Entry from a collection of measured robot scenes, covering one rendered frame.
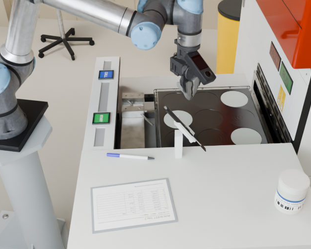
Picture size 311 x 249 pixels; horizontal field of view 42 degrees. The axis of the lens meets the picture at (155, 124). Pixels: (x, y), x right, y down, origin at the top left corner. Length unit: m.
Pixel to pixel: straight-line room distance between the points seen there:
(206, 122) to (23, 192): 0.77
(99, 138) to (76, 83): 2.04
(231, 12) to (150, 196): 2.05
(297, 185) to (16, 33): 0.99
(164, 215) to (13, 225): 1.17
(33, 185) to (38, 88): 1.69
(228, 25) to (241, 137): 1.65
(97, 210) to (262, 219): 0.41
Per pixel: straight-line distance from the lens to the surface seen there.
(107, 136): 1.28
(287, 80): 1.30
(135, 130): 1.42
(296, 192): 1.03
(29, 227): 1.89
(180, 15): 1.24
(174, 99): 1.52
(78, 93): 3.18
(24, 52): 1.50
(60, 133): 2.84
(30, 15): 1.41
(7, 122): 1.52
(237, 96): 1.56
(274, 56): 1.43
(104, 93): 1.47
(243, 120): 1.45
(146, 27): 1.11
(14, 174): 1.65
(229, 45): 3.01
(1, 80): 1.44
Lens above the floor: 1.80
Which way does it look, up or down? 40 degrees down
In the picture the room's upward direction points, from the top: 1 degrees counter-clockwise
